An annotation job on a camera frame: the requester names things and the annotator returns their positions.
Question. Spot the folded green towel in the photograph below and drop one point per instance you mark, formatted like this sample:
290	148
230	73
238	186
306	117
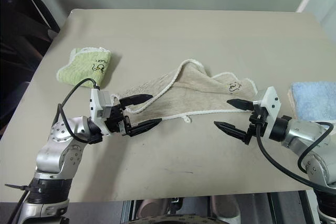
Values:
84	68

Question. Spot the black chair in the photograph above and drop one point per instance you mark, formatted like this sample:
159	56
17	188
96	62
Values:
15	37

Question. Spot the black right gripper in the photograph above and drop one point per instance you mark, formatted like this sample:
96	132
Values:
258	121

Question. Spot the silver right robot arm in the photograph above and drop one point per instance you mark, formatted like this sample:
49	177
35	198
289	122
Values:
304	134

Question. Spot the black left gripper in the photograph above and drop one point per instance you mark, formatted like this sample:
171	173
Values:
118	119

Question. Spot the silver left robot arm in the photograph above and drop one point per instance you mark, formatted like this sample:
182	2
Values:
52	155

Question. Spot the beige towel with white trim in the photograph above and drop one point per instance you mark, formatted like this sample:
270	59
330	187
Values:
189	95

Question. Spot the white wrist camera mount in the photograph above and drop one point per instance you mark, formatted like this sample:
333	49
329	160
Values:
273	100
97	103

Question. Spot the black zip tie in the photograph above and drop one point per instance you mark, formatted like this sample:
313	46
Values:
18	187

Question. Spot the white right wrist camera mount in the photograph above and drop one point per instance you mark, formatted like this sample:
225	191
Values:
273	100

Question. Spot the pinkish rounded shape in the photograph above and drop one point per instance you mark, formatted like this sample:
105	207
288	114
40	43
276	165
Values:
153	207
225	207

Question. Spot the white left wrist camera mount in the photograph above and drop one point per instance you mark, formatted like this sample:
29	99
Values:
97	103

